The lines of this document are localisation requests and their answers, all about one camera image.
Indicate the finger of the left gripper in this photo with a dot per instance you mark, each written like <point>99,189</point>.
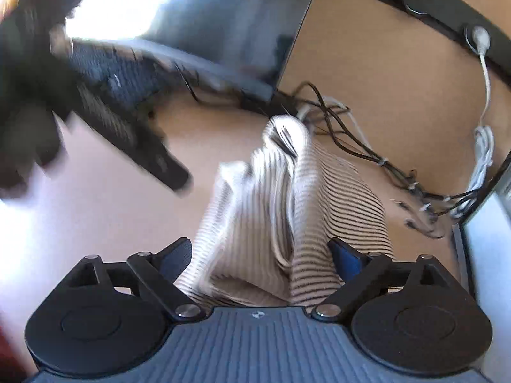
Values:
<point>131,136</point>

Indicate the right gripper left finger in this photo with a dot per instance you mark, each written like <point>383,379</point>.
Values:
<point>156,274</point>

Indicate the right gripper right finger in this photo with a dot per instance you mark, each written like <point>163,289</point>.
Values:
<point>364,277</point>

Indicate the beige striped knit garment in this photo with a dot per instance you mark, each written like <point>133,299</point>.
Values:
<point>263,238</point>

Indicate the black mechanical keyboard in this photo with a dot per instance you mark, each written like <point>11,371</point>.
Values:
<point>136,83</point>

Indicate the black curved monitor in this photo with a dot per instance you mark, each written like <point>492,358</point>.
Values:
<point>242,42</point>

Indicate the black wall power strip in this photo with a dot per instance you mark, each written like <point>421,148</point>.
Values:
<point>457,20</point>

